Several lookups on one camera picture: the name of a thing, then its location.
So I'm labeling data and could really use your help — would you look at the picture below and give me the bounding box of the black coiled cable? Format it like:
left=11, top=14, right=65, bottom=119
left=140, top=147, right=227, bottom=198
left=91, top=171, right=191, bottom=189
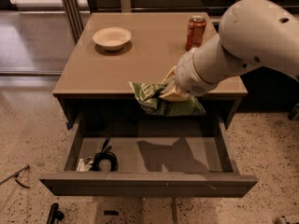
left=91, top=136, right=119, bottom=173

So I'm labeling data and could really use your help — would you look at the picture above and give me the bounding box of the open grey top drawer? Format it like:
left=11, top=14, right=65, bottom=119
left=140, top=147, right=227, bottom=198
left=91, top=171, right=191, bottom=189
left=39, top=114, right=257, bottom=198

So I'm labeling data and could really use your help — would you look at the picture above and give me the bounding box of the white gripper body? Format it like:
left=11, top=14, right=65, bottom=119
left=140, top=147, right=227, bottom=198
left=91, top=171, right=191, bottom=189
left=175, top=47, right=219, bottom=96

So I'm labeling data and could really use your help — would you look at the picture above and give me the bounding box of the black object on floor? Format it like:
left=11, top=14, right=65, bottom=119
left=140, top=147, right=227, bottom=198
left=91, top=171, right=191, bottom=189
left=47, top=203, right=64, bottom=224

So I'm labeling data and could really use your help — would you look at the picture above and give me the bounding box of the crumpled silver wrapper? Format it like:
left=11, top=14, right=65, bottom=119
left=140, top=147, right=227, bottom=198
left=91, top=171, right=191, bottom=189
left=77, top=157, right=93, bottom=172

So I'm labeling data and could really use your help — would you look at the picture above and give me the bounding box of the orange soda can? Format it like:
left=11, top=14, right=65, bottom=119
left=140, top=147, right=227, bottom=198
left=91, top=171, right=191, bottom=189
left=185, top=15, right=206, bottom=50

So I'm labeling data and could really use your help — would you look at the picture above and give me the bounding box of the grey drawer cabinet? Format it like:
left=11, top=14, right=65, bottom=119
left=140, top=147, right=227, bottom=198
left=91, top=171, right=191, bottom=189
left=53, top=13, right=247, bottom=133

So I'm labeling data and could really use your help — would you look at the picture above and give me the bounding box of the green jalapeno chip bag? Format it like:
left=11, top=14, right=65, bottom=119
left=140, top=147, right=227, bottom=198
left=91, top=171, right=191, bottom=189
left=129, top=82, right=206, bottom=117

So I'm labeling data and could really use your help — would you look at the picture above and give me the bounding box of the white paper bowl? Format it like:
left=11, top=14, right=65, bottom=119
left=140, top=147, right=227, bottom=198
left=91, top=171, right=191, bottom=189
left=93, top=27, right=132, bottom=51

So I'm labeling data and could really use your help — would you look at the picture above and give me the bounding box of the metal tool on floor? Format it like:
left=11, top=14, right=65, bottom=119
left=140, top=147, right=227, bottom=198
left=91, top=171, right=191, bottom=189
left=0, top=165, right=30, bottom=189

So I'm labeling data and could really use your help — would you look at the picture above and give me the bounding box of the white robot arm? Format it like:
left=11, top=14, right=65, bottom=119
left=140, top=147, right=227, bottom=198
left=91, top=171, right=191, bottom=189
left=160, top=0, right=299, bottom=101

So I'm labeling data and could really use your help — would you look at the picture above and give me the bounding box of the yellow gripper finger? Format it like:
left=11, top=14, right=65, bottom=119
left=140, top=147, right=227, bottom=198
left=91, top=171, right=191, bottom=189
left=159, top=84, right=190, bottom=102
left=162, top=66, right=177, bottom=84

